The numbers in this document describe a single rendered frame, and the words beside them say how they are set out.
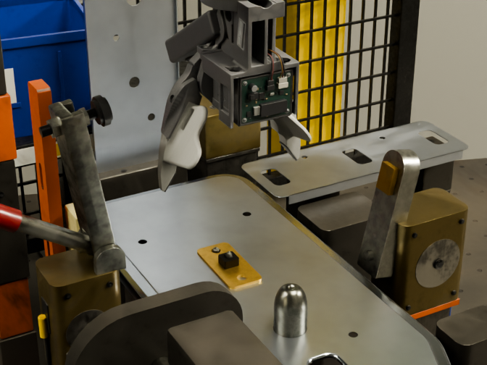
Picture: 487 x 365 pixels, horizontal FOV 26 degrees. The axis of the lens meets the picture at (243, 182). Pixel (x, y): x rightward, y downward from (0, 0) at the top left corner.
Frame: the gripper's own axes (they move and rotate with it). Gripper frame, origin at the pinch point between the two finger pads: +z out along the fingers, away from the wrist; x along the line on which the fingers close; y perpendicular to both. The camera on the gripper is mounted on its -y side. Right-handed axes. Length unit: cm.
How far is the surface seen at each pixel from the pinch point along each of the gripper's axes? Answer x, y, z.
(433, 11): 131, -132, 43
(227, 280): -1.4, 2.8, 10.7
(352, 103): 111, -138, 68
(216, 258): -0.5, -1.6, 10.8
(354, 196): 22.4, -9.7, 13.0
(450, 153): 37.6, -10.5, 11.0
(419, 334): 10.5, 19.3, 10.8
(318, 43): 47, -58, 13
